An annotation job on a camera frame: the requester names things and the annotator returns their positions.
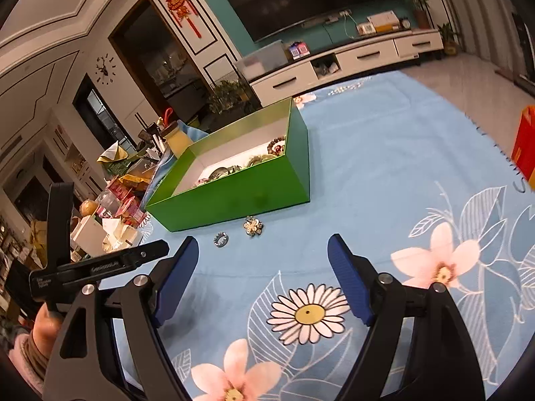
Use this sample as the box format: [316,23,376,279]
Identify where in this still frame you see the white television cabinet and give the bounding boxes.
[248,29,444,107]

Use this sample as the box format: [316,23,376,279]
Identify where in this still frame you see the small potted plant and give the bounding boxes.
[437,23,460,56]

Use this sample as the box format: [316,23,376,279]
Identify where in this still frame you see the red shopping bag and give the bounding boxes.
[511,105,535,184]

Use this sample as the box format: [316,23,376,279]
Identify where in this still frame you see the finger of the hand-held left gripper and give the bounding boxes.
[73,240,170,278]

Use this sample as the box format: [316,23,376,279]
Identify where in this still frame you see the person's left hand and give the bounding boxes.
[31,301,64,345]

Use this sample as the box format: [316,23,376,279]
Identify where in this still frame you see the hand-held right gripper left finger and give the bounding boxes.
[44,236,199,401]

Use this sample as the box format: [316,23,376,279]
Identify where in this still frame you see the green jade bracelet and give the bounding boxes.
[230,154,279,173]

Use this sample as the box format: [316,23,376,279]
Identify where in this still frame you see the clear plastic storage bin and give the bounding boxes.
[234,41,291,82]

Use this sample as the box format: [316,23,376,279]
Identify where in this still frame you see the gold flower brooch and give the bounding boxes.
[243,216,264,237]

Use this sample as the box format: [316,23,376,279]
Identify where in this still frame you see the bushy green plant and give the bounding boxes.
[207,79,251,113]

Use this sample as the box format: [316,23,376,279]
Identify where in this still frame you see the black wall clock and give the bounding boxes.
[94,53,120,84]

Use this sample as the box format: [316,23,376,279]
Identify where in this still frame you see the white and yellow box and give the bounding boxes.
[367,10,401,34]

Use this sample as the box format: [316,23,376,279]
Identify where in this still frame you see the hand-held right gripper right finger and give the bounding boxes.
[327,234,488,401]

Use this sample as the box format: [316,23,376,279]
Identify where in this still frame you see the red knot wall ornament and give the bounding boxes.
[165,0,202,39]

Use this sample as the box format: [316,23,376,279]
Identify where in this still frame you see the yellow juice bottle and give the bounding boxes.
[156,109,210,159]

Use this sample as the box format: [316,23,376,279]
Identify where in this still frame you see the blue floral tablecloth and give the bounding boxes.
[100,69,535,401]

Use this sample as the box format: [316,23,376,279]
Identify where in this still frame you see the tall potted plant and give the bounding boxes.
[407,0,431,30]

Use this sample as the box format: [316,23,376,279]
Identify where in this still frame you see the red snack packets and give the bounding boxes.
[102,177,149,228]

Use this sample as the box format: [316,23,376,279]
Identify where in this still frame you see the green cardboard box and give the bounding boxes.
[144,96,311,232]

